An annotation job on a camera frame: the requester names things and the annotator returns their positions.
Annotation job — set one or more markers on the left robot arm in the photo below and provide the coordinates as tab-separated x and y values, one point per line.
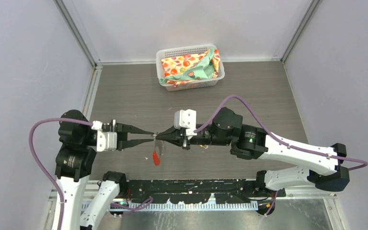
81	141

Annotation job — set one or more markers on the white plastic basket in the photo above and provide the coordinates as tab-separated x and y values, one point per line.
166	53

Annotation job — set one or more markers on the colourful patterned cloth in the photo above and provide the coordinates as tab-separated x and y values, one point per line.
190	68

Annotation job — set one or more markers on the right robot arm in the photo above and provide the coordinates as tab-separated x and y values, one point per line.
312	165

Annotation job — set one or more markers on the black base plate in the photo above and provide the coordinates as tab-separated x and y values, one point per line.
224	191

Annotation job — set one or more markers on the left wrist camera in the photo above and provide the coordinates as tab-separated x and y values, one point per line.
106	141

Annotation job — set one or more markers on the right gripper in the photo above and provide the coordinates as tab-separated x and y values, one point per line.
172	135

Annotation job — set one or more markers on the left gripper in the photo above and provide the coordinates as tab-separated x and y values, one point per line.
122	136

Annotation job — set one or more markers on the metal key holder red handle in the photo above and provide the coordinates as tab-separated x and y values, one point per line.
159	149

